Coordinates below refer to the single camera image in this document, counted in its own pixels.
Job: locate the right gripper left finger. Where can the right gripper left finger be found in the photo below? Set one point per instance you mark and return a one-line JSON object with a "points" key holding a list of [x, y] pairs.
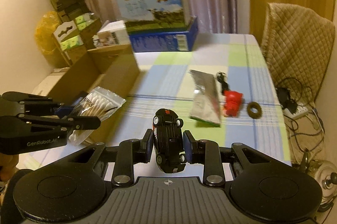
{"points": [[146, 146]]}

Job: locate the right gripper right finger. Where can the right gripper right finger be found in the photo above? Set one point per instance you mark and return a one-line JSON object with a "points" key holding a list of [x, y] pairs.
{"points": [[190, 147]]}

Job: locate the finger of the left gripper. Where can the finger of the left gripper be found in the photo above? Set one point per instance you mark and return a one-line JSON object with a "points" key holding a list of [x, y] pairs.
{"points": [[14, 103], [78, 122]]}

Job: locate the black toy car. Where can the black toy car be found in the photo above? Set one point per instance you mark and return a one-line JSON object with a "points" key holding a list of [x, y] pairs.
{"points": [[168, 141]]}

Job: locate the cotton swab bag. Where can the cotton swab bag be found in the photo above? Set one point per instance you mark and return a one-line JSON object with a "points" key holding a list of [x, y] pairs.
{"points": [[101, 103]]}

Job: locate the silver foil pouch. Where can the silver foil pouch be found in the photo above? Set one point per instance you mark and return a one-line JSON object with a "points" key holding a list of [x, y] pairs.
{"points": [[206, 106]]}

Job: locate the red toy figure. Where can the red toy figure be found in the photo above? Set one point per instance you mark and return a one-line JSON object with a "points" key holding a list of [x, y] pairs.
{"points": [[233, 101]]}

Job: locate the checked bed sheet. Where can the checked bed sheet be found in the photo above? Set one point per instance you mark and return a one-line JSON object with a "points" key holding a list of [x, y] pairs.
{"points": [[222, 90]]}

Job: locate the open brown cardboard box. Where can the open brown cardboard box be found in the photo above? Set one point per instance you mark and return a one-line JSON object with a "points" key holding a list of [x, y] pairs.
{"points": [[113, 68]]}

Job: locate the yellow plastic bag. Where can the yellow plastic bag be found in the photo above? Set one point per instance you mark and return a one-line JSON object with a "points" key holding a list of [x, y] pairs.
{"points": [[46, 41]]}

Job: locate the cardboard box with tissue packs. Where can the cardboard box with tissue packs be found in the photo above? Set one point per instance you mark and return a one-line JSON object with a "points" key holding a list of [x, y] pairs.
{"points": [[76, 37]]}

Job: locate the white appliance box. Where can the white appliance box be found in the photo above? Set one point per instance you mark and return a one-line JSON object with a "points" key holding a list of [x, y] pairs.
{"points": [[111, 34]]}

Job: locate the black folding cart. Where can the black folding cart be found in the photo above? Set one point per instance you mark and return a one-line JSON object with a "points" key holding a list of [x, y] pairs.
{"points": [[69, 10]]}

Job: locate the flat dark blue box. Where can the flat dark blue box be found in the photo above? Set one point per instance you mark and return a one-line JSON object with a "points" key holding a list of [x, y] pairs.
{"points": [[173, 40]]}

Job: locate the white power strip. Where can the white power strip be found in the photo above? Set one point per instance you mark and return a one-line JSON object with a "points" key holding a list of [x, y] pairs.
{"points": [[300, 112]]}

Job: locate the metal pot with lid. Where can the metal pot with lid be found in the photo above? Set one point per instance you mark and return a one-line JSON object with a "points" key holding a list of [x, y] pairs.
{"points": [[324, 172]]}

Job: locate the blue milk carton box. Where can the blue milk carton box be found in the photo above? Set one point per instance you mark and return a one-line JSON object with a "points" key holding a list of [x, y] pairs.
{"points": [[149, 15]]}

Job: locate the quilted beige chair cover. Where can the quilted beige chair cover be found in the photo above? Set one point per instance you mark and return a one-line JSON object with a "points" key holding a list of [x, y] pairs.
{"points": [[297, 44]]}

